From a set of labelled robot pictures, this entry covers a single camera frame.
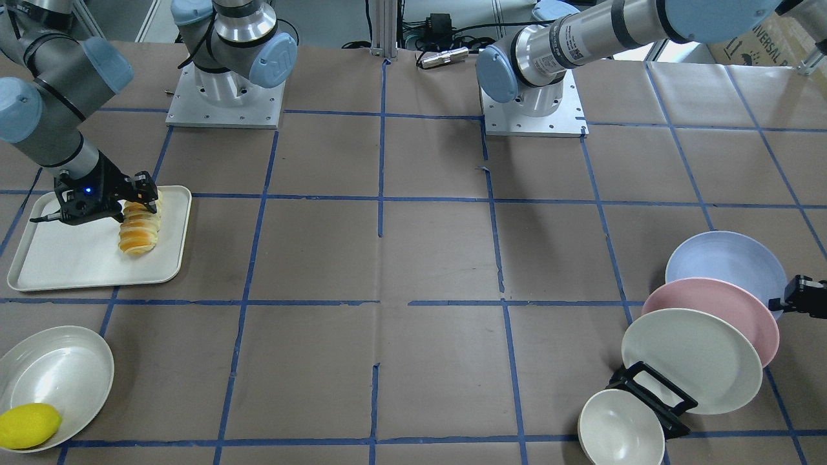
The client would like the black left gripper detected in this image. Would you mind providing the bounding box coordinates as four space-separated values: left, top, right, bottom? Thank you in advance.
769 274 826 320

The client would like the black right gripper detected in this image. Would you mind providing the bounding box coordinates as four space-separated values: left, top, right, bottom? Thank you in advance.
29 155 160 225

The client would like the striped bread roll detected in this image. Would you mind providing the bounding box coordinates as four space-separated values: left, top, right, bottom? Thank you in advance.
118 197 163 255

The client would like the blue plate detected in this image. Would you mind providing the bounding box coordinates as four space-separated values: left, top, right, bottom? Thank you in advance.
664 231 788 306

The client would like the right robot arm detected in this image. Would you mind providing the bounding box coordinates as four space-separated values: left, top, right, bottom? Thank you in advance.
2 1 298 225

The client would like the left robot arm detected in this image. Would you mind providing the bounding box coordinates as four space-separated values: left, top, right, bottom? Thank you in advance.
476 1 825 142

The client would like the pink plate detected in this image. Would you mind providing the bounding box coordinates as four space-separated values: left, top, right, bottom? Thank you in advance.
642 277 780 367

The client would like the cream plate in rack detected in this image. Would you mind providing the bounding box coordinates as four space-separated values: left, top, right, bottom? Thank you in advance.
621 308 763 415

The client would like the cream plate with lemon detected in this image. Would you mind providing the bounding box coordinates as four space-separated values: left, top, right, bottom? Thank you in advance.
1 325 114 453

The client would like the black plate rack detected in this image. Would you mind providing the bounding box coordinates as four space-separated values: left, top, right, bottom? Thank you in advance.
606 361 699 440

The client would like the white rectangular tray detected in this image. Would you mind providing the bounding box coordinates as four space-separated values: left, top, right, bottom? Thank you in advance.
8 185 192 291

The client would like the cream bowl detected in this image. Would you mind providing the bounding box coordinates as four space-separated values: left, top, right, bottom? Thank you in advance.
577 389 665 464

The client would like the yellow lemon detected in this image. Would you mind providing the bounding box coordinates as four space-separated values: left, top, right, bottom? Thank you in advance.
1 403 63 450

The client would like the black power adapter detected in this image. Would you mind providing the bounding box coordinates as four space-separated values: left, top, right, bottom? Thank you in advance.
424 13 453 36

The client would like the aluminium frame post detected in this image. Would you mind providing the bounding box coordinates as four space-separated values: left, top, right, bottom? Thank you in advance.
368 0 401 61

